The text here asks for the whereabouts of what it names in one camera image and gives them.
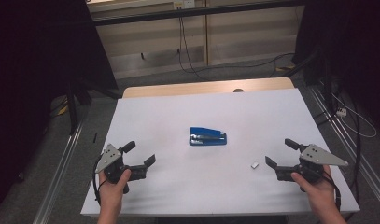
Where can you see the small black floor piece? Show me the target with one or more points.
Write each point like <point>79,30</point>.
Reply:
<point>95,137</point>

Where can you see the person's left hand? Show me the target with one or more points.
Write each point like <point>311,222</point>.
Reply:
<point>111,196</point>

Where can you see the black stand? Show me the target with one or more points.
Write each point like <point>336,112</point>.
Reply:
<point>324,81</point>
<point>75,102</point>

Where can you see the black horizontal bar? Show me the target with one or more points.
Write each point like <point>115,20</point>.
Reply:
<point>194,13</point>

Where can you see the light wooden table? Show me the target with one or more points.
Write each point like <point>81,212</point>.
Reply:
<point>194,88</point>

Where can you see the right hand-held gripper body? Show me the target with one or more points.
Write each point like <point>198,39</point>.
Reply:
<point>318,156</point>

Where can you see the black curtain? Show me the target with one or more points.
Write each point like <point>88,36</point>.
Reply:
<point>349,46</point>
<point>29,77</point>

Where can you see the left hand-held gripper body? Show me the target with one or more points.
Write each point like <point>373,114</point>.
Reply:
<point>109,157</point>

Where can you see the person's right hand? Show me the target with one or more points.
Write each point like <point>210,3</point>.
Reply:
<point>320,194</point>

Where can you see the silver staple strip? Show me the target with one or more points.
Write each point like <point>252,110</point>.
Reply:
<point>255,165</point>

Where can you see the blue stapler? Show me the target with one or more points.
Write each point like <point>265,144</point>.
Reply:
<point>206,137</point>

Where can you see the aluminium floor rail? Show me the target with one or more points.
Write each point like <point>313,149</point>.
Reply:
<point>58,174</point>
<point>349,146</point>

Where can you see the white wall socket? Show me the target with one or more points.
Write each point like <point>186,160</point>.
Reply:
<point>184,4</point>

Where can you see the white table cover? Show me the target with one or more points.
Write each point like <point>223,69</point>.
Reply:
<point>209,180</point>

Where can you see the white power plug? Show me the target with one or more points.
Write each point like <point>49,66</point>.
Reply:
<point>341,112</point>

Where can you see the yellow floor tape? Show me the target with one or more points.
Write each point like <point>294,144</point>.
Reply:
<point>285,67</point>
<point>63,110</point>

